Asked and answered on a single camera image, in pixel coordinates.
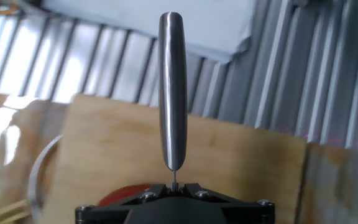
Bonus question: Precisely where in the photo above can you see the wooden cutting board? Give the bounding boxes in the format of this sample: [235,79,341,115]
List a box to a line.
[27,93,308,224]

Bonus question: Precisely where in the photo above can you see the orange marbled table mat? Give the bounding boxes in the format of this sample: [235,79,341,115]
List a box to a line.
[0,91,358,224]

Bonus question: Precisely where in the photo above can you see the large red chili pepper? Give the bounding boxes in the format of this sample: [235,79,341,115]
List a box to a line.
[98,184,152,208]

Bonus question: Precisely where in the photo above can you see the steel cleaver knife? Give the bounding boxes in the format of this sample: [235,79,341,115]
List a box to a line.
[158,11,188,192]

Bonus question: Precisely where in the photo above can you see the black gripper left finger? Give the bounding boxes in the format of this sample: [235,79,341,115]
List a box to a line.
[75,183,169,224]

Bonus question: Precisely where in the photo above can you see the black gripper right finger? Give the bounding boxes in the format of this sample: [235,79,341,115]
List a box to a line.
[183,182,275,224]

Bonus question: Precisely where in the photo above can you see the wooden peg dish rack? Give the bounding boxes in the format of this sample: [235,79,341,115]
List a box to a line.
[0,198,32,224]

